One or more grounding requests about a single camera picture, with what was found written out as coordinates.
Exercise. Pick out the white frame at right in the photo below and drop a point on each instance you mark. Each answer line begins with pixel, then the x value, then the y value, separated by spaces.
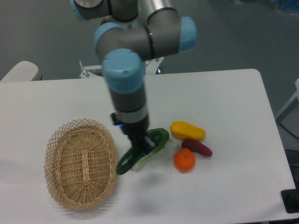
pixel 290 104

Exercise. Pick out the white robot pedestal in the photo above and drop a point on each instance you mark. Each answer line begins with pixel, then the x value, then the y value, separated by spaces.
pixel 152 68

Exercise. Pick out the orange tangerine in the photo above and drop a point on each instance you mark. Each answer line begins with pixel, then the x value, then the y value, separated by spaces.
pixel 184 160

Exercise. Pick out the black device at edge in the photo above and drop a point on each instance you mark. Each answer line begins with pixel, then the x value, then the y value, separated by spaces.
pixel 291 200

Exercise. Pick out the green bok choy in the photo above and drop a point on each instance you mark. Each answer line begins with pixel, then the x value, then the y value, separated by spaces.
pixel 160 137

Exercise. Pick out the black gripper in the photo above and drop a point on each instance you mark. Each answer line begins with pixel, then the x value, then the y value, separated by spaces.
pixel 136 133

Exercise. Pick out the purple sweet potato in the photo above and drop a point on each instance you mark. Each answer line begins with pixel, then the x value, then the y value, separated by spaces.
pixel 198 147

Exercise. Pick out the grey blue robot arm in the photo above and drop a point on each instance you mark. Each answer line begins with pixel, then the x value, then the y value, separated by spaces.
pixel 140 30

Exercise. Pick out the yellow mango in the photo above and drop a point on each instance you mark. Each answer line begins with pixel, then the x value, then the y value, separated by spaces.
pixel 184 130

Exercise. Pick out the dark green cucumber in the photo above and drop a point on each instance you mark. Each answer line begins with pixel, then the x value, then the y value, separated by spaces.
pixel 128 160

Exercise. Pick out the woven wicker basket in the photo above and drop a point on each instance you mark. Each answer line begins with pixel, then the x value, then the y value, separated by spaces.
pixel 80 164

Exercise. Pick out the white chair corner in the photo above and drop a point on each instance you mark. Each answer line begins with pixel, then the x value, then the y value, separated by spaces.
pixel 23 71

